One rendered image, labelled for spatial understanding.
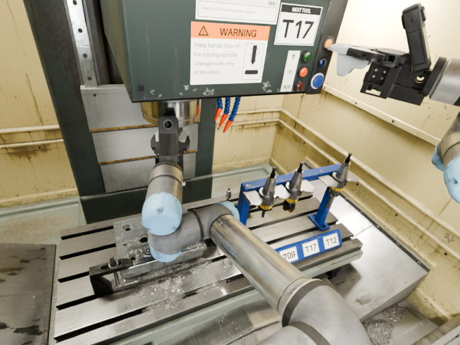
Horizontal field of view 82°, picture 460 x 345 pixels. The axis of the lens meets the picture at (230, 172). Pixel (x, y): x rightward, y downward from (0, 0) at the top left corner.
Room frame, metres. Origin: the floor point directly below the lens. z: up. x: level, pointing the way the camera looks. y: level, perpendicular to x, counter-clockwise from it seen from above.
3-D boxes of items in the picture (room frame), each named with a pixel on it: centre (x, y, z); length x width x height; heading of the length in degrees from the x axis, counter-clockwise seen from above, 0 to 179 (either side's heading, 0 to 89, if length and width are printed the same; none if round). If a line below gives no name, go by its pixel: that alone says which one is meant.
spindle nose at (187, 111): (0.69, 0.18, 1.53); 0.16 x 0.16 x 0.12
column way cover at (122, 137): (1.08, 0.39, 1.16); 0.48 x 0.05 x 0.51; 118
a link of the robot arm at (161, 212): (0.41, 0.13, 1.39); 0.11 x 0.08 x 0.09; 10
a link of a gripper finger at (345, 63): (0.61, -0.21, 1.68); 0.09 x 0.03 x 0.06; 58
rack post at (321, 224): (0.95, -0.45, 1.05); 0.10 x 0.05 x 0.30; 28
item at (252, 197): (0.69, -0.09, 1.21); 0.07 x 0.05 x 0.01; 28
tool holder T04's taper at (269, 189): (0.72, -0.14, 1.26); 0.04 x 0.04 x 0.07
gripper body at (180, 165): (0.57, 0.16, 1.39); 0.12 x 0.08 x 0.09; 10
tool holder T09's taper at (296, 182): (0.77, -0.24, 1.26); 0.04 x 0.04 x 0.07
